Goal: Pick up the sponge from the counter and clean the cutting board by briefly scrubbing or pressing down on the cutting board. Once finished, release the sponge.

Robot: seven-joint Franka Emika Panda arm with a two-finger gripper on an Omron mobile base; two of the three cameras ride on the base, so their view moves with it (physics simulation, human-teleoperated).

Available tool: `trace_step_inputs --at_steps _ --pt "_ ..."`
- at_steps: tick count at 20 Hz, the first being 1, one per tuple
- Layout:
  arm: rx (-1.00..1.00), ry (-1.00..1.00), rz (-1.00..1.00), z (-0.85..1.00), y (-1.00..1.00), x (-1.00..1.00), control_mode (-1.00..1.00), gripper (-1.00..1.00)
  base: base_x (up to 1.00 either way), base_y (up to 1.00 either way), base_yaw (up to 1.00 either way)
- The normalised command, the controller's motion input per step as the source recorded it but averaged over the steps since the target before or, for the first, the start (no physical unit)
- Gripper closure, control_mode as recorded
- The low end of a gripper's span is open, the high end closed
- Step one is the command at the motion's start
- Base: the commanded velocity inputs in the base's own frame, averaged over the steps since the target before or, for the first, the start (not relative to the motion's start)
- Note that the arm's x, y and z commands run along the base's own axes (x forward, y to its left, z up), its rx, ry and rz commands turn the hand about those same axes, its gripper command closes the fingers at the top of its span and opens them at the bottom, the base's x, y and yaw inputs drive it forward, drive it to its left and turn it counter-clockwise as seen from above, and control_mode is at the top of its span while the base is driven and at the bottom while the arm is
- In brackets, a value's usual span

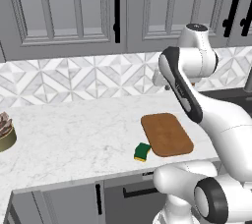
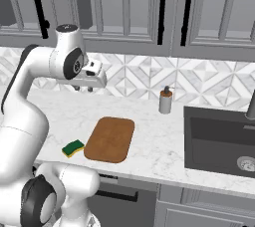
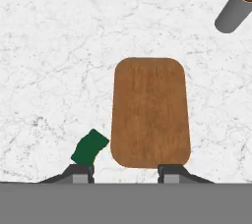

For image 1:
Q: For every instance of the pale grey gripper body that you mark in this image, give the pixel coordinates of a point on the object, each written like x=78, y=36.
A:
x=158, y=79

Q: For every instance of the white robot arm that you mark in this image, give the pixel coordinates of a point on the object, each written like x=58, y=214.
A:
x=226, y=129

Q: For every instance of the brown wooden cutting board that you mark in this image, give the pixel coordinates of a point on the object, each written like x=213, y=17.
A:
x=166, y=134

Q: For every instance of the green and yellow sponge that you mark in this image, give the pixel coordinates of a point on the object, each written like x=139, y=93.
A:
x=141, y=151

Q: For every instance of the dark sink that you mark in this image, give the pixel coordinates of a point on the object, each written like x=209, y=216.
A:
x=226, y=95

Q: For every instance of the grey drawer front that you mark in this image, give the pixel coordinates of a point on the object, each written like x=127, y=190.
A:
x=131, y=208

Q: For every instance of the grey base cupboard door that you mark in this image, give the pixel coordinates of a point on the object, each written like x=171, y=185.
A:
x=59, y=205

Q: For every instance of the olive bowl with brown contents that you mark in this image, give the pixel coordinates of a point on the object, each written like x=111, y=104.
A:
x=7, y=139

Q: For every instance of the wide grey wall cupboard door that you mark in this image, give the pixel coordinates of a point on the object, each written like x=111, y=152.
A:
x=62, y=5

